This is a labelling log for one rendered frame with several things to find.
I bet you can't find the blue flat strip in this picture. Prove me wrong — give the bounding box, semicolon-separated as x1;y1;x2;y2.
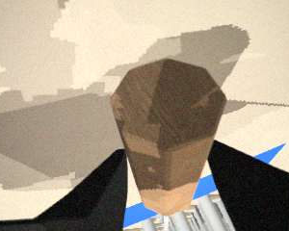
123;143;286;228

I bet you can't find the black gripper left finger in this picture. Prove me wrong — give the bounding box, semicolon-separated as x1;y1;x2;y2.
0;149;128;231

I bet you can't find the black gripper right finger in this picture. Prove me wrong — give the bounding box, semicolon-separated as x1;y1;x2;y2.
207;140;289;231

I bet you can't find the small grey hex nut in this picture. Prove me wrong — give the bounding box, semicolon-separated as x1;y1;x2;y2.
155;214;163;221

